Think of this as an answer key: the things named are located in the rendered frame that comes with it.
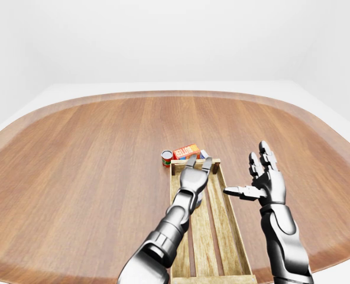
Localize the silver robot left hand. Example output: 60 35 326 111
179 154 213 193

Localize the silver robot right hand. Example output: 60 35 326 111
223 140 288 208

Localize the wooden slat tray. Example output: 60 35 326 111
168 158 257 284

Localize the white blue tin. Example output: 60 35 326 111
194 192 206 209

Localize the orange butter box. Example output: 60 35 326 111
173 143 202 162

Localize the red green tin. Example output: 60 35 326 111
161 150 174 169

